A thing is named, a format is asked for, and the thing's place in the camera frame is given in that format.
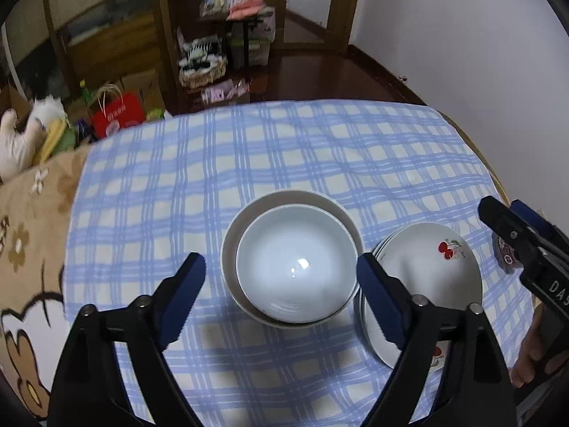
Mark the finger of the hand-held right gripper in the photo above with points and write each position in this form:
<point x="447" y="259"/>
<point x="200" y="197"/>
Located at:
<point x="540" y="224"/>
<point x="511" y="231"/>

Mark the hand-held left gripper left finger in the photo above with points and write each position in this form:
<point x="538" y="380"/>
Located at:
<point x="182" y="302"/>

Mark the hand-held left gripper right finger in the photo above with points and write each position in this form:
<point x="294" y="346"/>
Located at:
<point x="382" y="307"/>

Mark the large plain white bowl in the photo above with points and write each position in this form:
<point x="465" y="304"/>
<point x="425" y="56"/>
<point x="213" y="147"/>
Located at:
<point x="228" y="249"/>

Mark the red patterned bowl plain inside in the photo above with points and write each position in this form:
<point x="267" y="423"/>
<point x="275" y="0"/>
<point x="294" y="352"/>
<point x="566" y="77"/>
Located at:
<point x="293" y="258"/>

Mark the person's right hand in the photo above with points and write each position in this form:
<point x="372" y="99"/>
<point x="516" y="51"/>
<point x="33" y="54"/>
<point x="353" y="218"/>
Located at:
<point x="531" y="351"/>

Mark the blue plaid cloth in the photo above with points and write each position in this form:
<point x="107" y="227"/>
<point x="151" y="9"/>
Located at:
<point x="178" y="187"/>

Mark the small green box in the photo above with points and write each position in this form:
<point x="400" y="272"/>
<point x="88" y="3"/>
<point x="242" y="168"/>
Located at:
<point x="155" y="114"/>

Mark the red paper shopping bag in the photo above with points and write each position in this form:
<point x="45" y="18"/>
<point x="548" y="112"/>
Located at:
<point x="120" y="118"/>

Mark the dark blue bag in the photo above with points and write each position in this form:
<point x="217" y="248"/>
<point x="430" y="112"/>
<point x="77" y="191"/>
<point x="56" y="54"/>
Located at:
<point x="84" y="130"/>

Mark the yellow green plush toy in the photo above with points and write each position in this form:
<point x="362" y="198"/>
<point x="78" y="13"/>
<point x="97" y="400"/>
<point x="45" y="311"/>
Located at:
<point x="55" y="138"/>

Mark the cardboard box of pink packets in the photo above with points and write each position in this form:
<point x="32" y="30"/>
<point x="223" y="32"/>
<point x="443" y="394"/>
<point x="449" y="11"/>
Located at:
<point x="224" y="92"/>

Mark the open cardboard box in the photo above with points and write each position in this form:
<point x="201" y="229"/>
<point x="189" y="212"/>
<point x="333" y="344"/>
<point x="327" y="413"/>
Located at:
<point x="144" y="86"/>
<point x="11" y="98"/>

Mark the beige plush toy blue paws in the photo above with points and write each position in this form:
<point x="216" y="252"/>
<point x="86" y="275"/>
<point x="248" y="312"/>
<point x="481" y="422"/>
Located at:
<point x="15" y="151"/>

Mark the wicker basket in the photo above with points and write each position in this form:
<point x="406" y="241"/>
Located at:
<point x="202" y="78"/>

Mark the green glass bottle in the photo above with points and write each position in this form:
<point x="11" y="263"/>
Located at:
<point x="85" y="93"/>

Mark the white fluffy plush toy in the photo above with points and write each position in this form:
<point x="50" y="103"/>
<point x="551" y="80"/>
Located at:
<point x="49" y="107"/>

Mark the striped plush toys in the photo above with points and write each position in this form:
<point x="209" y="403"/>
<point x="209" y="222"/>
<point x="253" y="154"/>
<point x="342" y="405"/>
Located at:
<point x="200" y="53"/>

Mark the small black side table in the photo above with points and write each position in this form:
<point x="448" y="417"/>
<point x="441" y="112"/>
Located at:
<point x="244" y="44"/>

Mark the clear plastic storage box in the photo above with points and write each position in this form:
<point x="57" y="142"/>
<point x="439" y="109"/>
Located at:
<point x="260" y="44"/>

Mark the wooden wardrobe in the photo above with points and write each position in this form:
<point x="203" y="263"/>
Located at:
<point x="111" y="40"/>

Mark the wooden corner shelf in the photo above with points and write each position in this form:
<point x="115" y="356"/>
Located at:
<point x="162" y="31"/>

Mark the wooden door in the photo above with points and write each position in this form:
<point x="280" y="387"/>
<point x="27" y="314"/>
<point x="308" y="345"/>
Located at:
<point x="346" y="4"/>

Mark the white pole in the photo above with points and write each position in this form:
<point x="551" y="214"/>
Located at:
<point x="9" y="60"/>

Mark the pile of small boxes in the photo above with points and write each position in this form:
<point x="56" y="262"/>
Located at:
<point x="215" y="4"/>

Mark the pink packet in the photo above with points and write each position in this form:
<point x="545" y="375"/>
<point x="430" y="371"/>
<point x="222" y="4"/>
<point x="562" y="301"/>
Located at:
<point x="246" y="9"/>

